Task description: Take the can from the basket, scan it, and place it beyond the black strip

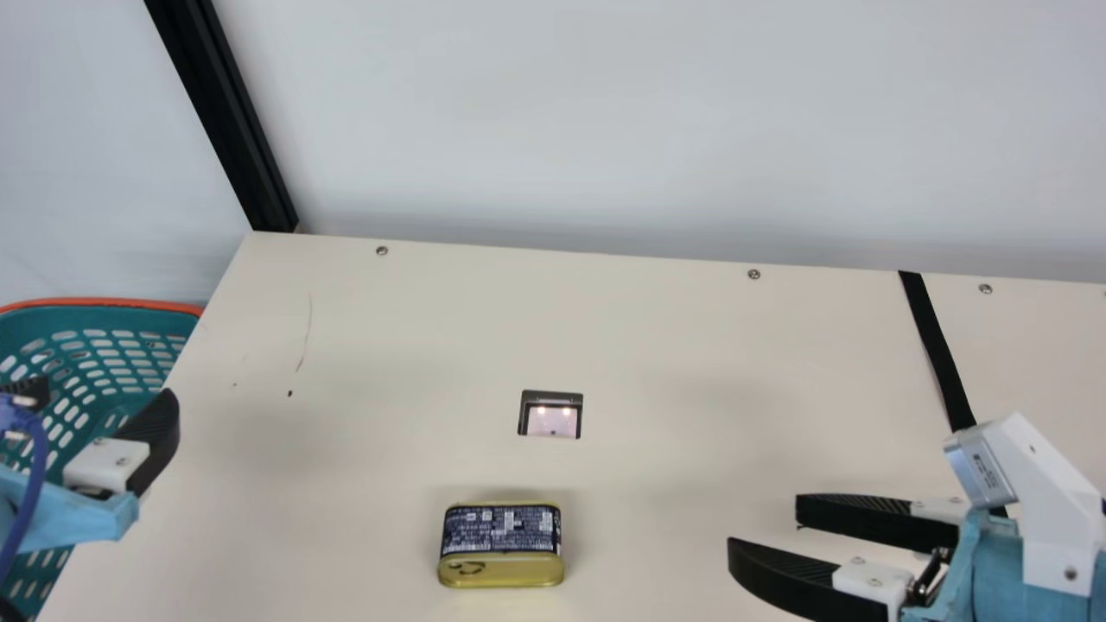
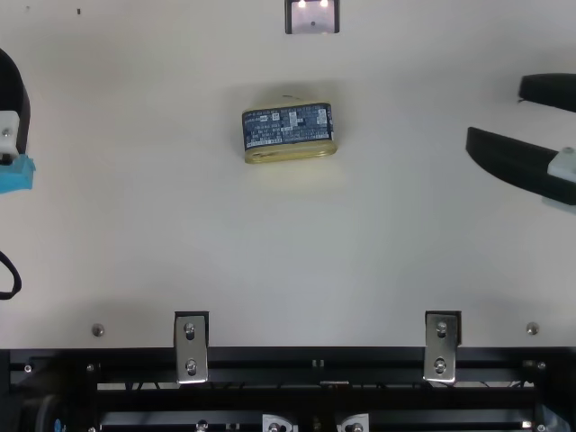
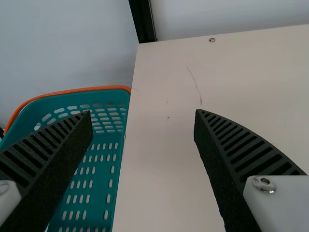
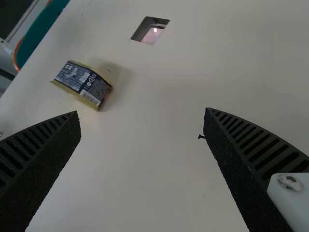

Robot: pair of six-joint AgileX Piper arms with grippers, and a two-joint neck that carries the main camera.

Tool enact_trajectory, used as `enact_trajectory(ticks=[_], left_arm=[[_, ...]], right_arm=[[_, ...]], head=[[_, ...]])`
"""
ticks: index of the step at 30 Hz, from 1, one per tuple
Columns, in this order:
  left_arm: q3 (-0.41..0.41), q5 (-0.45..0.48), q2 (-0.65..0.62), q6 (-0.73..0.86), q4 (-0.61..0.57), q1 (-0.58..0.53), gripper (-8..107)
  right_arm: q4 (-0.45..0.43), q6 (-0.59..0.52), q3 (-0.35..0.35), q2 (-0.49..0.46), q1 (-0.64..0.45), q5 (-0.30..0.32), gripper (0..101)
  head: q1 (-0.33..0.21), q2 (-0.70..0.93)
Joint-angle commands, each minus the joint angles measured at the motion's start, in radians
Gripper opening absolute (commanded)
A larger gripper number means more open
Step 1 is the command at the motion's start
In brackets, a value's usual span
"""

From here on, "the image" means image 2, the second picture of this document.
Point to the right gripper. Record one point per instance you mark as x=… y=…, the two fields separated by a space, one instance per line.
x=563 y=204

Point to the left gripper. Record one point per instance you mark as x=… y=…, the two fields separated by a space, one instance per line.
x=15 y=175

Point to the rectangular tin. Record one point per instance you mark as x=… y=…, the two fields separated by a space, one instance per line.
x=288 y=130

